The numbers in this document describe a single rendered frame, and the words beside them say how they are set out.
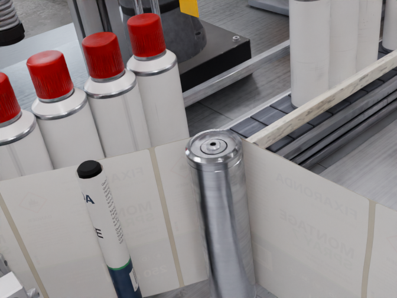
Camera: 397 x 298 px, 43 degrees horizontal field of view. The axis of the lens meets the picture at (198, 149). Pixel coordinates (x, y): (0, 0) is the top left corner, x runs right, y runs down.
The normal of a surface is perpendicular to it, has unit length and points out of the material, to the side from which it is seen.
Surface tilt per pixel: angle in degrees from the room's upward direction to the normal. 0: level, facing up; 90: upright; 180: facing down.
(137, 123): 90
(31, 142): 90
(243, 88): 0
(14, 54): 0
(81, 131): 90
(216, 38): 3
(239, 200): 90
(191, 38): 72
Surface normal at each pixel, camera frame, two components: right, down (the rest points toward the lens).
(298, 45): -0.63, 0.52
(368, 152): -0.13, -0.81
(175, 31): 0.36, 0.22
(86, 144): 0.76, 0.29
